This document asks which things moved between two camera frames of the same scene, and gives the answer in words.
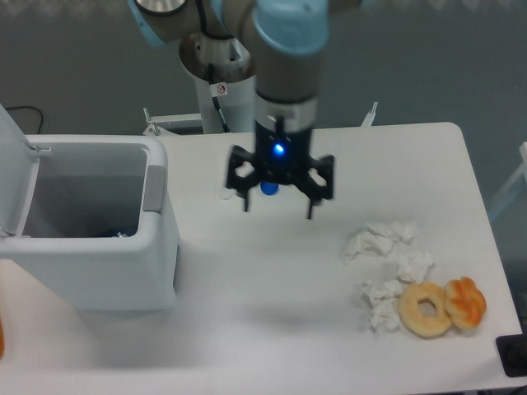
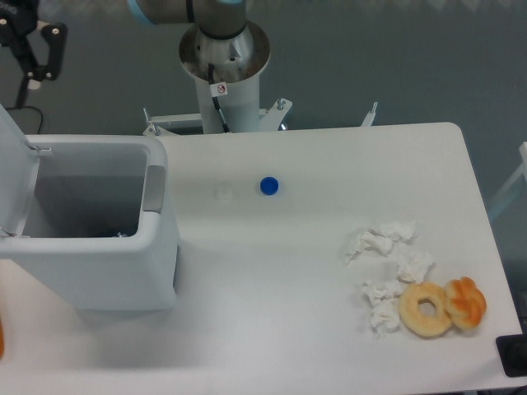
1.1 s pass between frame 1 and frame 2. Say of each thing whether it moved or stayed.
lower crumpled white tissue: stayed
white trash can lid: stayed
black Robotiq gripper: moved
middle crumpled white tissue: stayed
